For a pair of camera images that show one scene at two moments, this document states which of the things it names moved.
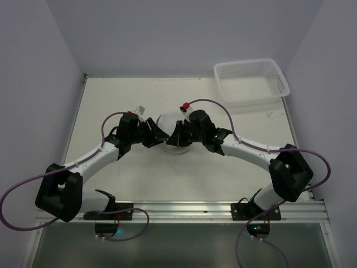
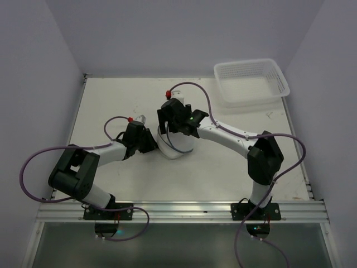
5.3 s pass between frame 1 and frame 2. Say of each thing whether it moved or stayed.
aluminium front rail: stayed
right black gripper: moved
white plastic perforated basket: stayed
